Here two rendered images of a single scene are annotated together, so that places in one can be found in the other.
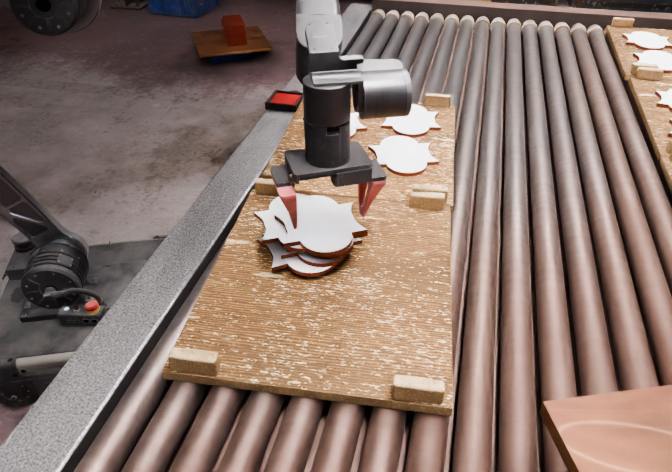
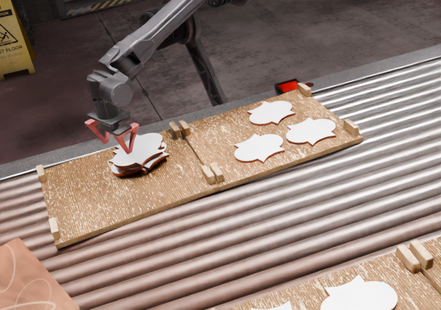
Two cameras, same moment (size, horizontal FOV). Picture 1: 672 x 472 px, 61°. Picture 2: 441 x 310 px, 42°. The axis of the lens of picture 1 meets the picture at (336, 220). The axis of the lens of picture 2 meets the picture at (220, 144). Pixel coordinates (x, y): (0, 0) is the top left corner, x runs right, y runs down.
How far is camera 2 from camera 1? 133 cm
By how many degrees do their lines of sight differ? 53
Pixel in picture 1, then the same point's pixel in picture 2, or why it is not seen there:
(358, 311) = (101, 196)
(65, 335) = not seen: hidden behind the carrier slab
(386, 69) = (119, 80)
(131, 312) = (71, 150)
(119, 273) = not seen: hidden behind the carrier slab
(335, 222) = (140, 154)
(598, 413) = (17, 251)
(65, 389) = (25, 161)
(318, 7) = (128, 40)
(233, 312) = (79, 169)
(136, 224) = not seen: hidden behind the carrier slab
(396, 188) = (219, 162)
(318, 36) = (108, 54)
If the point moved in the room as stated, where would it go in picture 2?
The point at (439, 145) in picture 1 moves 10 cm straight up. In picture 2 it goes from (290, 154) to (287, 121)
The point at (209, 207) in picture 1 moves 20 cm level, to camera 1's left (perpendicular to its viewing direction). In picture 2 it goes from (157, 127) to (132, 105)
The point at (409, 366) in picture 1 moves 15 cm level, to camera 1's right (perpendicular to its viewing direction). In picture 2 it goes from (73, 224) to (95, 257)
